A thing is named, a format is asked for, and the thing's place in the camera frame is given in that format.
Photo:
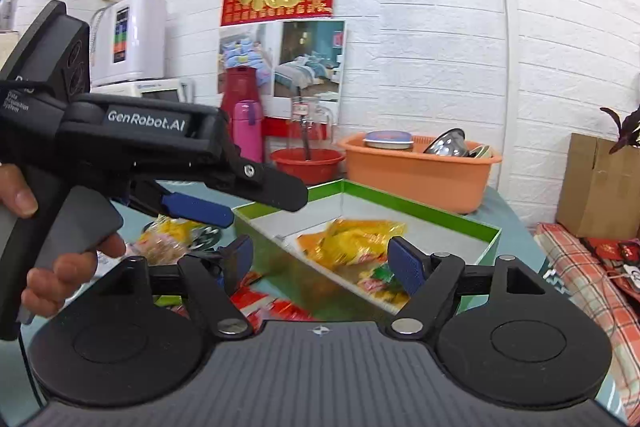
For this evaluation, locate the steel bowl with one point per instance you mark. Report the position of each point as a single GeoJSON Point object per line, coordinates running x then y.
{"type": "Point", "coordinates": [449, 144]}

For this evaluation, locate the blue lidded tin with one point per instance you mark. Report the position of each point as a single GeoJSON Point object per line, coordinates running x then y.
{"type": "Point", "coordinates": [388, 140]}

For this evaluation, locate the green cardboard box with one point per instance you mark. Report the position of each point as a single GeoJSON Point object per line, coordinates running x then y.
{"type": "Point", "coordinates": [334, 294]}

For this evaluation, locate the yellow cellophane snack bag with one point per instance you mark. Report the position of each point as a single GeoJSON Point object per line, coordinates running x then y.
{"type": "Point", "coordinates": [350, 242]}

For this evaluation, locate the dark purple plant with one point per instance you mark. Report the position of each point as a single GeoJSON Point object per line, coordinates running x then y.
{"type": "Point", "coordinates": [628, 129]}

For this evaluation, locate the large red checkered snack bag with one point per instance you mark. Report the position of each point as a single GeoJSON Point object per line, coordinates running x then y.
{"type": "Point", "coordinates": [258, 306]}

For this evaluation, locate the yellow snack packet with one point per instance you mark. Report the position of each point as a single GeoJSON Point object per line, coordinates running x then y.
{"type": "Point", "coordinates": [180, 230]}

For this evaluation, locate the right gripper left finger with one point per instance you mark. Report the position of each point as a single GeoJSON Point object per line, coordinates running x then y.
{"type": "Point", "coordinates": [210, 281]}

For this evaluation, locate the bedding poster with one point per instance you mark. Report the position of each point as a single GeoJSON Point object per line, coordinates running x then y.
{"type": "Point", "coordinates": [300, 57]}

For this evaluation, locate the glass pitcher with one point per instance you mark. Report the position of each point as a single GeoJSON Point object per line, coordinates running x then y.
{"type": "Point", "coordinates": [310, 127]}

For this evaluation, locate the pink peanut snack bag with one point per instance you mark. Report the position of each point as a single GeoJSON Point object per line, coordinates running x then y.
{"type": "Point", "coordinates": [158, 249]}

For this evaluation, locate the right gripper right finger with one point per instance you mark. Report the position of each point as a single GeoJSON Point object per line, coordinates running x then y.
{"type": "Point", "coordinates": [431, 281]}

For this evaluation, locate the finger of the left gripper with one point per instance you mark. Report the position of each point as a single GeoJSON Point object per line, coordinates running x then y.
{"type": "Point", "coordinates": [151, 198]}
{"type": "Point", "coordinates": [256, 182]}

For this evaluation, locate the red plastic basket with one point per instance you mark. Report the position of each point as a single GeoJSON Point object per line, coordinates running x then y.
{"type": "Point", "coordinates": [322, 166]}

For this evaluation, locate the white machine with screen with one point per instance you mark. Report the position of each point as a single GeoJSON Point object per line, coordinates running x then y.
{"type": "Point", "coordinates": [169, 89]}

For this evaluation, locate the red thermos jug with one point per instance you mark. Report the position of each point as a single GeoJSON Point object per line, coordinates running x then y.
{"type": "Point", "coordinates": [240, 84]}

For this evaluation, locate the brown cardboard box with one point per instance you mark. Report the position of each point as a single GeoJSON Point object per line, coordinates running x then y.
{"type": "Point", "coordinates": [600, 190]}

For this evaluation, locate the white water purifier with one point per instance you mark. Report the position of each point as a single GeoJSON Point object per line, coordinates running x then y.
{"type": "Point", "coordinates": [127, 42]}

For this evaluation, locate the orange plastic basin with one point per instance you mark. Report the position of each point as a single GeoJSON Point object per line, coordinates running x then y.
{"type": "Point", "coordinates": [454, 184]}

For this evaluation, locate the person's left hand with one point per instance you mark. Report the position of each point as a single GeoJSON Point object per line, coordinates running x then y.
{"type": "Point", "coordinates": [46, 289]}

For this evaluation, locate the pink thermos bottle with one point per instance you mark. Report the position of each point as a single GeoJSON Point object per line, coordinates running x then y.
{"type": "Point", "coordinates": [247, 129]}

